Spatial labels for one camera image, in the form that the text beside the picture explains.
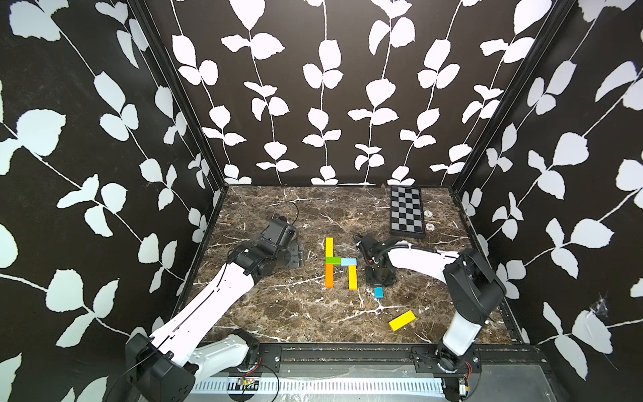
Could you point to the cyan block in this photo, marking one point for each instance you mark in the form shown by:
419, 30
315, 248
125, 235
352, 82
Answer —
379, 292

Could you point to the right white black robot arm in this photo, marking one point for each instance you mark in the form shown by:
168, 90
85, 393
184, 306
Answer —
475, 289

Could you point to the black white checkerboard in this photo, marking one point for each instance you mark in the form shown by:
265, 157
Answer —
406, 212

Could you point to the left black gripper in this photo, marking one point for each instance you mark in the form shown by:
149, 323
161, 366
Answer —
297, 255

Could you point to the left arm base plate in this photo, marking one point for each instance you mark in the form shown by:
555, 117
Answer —
271, 358

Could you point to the white slotted cable duct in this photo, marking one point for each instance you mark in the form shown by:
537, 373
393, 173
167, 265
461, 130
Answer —
338, 386

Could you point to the light blue block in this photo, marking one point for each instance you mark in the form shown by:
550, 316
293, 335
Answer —
347, 262

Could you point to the green block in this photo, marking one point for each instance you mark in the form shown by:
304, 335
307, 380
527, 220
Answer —
334, 261

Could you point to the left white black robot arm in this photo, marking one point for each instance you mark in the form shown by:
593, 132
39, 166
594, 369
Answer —
166, 365

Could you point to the long yellow block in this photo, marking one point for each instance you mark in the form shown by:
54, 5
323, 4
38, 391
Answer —
352, 278

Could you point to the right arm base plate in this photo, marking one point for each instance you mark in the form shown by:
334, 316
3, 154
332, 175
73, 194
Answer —
436, 360

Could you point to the orange block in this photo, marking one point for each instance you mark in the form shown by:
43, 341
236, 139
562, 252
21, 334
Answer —
329, 276

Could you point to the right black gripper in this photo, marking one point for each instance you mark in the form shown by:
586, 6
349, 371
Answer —
388, 281

